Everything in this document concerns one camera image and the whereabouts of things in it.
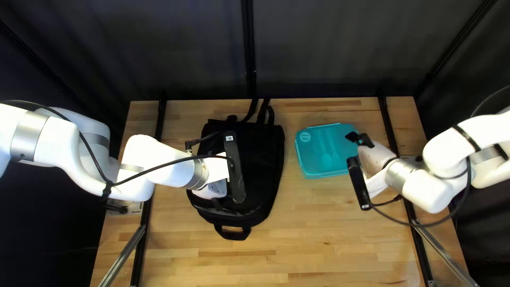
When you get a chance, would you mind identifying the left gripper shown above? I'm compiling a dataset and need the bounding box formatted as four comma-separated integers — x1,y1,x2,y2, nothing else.
192,179,230,200

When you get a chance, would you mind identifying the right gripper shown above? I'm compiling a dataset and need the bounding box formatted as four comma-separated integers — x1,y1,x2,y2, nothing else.
345,132,397,179

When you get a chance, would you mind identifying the translucent teal lunch box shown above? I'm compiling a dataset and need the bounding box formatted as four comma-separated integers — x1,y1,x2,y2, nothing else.
295,123,362,179

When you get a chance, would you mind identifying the black backpack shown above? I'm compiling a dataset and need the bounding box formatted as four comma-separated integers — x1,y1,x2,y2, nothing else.
187,98,287,241

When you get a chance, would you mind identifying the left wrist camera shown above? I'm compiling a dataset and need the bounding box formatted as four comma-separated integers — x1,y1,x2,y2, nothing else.
222,131,248,204

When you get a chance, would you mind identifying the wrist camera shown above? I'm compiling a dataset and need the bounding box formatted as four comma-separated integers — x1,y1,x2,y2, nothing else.
222,131,248,204
347,156,373,211

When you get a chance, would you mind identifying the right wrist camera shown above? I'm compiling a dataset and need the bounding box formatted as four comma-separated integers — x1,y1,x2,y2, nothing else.
347,156,373,211

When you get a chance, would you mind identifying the black frame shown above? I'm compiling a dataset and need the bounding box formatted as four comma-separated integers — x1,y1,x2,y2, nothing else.
0,0,496,287

